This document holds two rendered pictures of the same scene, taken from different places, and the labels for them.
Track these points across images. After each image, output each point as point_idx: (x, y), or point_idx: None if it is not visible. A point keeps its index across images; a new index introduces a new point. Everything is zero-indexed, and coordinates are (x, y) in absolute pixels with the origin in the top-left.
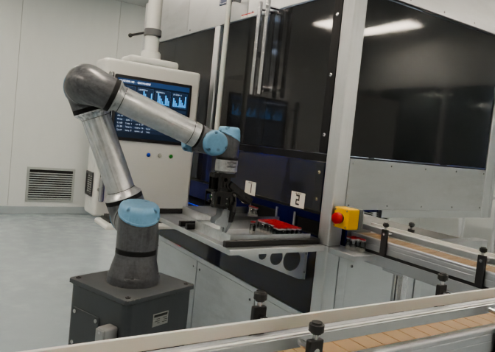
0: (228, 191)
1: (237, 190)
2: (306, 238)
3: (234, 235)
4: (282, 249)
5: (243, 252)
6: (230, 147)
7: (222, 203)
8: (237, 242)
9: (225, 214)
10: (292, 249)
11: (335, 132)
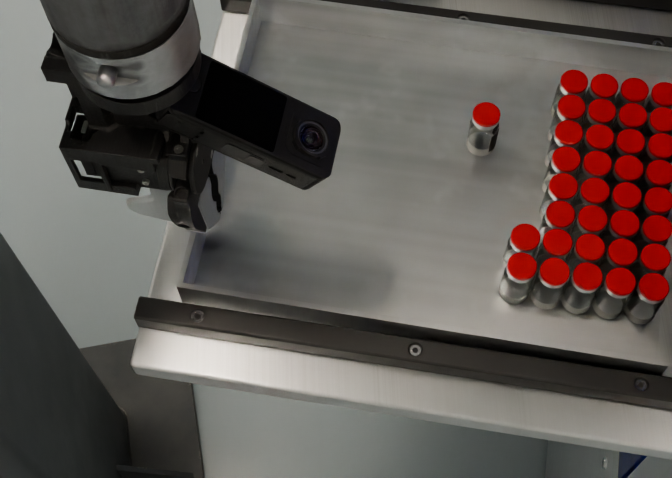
0: (154, 140)
1: (211, 140)
2: (617, 389)
3: (197, 290)
4: (420, 414)
5: (201, 381)
6: (60, 3)
7: (126, 177)
8: (195, 329)
9: (165, 198)
10: (479, 424)
11: None
